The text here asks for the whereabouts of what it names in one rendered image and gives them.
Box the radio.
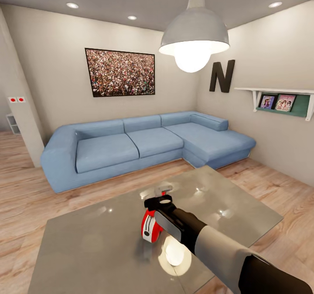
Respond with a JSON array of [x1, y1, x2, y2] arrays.
[[141, 192, 166, 243]]

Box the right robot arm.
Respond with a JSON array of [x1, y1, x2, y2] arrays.
[[144, 184, 314, 294]]

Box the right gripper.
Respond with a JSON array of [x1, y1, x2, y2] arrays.
[[144, 194, 171, 211]]

